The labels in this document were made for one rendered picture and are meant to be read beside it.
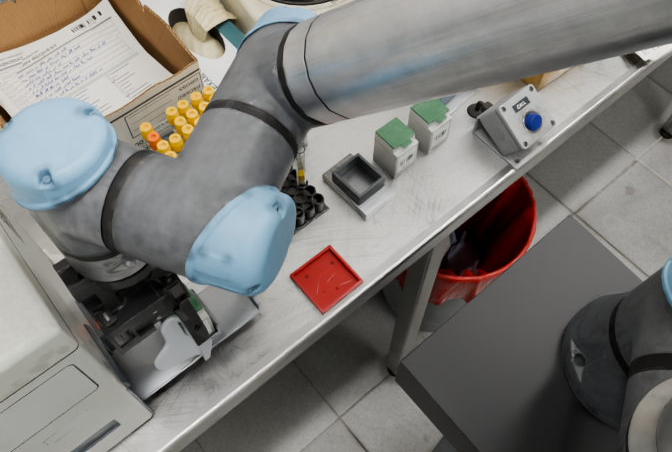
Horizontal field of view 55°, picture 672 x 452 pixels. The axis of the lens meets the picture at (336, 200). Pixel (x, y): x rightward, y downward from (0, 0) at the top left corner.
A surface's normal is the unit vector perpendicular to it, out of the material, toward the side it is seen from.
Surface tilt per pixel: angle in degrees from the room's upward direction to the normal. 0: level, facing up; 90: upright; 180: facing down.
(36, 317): 0
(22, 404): 90
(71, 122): 0
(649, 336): 71
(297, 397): 0
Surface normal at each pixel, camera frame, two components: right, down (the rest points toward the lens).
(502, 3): -0.68, 0.19
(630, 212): 0.00, -0.51
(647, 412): -0.73, -0.66
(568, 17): -0.54, 0.58
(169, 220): -0.19, -0.01
